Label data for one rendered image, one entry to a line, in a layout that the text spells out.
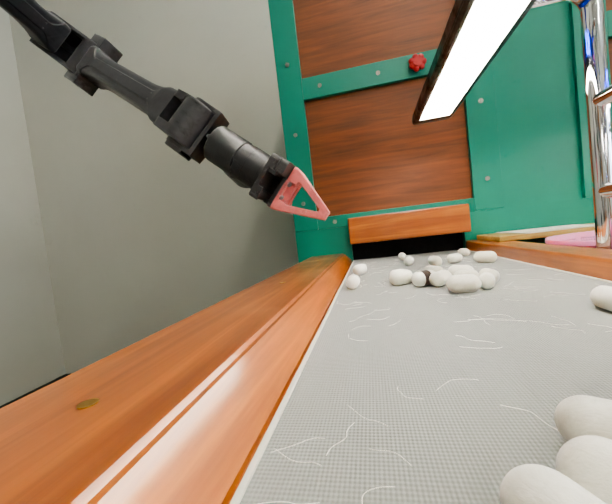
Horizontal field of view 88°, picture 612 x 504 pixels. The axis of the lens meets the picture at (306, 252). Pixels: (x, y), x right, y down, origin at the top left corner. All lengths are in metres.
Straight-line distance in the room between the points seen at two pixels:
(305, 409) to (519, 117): 0.94
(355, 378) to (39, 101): 2.62
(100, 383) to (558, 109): 1.05
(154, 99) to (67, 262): 1.99
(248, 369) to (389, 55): 0.94
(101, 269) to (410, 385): 2.22
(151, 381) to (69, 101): 2.42
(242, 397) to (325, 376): 0.06
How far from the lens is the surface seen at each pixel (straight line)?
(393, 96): 0.99
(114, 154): 2.28
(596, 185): 0.59
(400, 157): 0.94
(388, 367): 0.21
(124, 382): 0.19
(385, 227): 0.85
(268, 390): 0.19
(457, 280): 0.40
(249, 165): 0.46
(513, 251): 0.67
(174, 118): 0.54
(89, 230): 2.37
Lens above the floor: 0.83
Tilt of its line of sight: 3 degrees down
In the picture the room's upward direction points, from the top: 7 degrees counter-clockwise
